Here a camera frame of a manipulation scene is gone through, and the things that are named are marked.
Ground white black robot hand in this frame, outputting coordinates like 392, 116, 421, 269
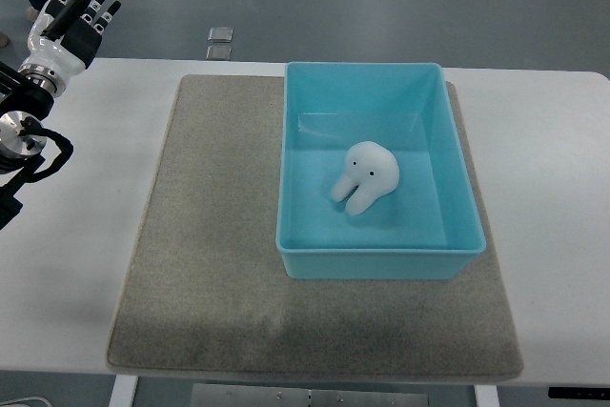
18, 0, 121, 92

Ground white tooth plush toy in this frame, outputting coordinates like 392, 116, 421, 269
331, 141, 400, 216

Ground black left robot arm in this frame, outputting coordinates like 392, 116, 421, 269
1, 0, 121, 227

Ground blue plastic box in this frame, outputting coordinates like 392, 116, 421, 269
276, 62, 489, 279

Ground upper floor socket plate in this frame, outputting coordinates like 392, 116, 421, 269
208, 27, 234, 43

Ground floor socket plate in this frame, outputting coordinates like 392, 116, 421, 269
206, 45, 232, 61
208, 27, 234, 43

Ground lower floor socket plate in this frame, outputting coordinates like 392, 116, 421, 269
206, 45, 232, 61

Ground grey felt mat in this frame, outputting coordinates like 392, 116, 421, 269
106, 75, 523, 383

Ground white table leg left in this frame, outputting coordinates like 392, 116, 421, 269
108, 375, 139, 407

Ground white table leg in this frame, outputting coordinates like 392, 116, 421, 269
108, 375, 139, 407
474, 385, 500, 407

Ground metal plate under table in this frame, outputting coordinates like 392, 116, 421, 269
190, 383, 430, 407

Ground white table leg right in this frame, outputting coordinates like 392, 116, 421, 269
474, 385, 500, 407

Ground black table control panel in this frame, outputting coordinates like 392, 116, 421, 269
547, 386, 610, 400

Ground white cable on floor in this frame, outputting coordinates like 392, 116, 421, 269
0, 396, 51, 407

